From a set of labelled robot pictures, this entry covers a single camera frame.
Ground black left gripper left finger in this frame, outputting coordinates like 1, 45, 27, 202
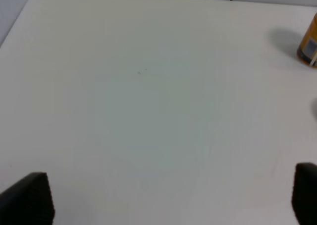
0, 172, 55, 225

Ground gold drink can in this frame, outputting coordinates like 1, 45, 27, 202
297, 14, 317, 68

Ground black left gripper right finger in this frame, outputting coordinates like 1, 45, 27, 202
291, 163, 317, 225

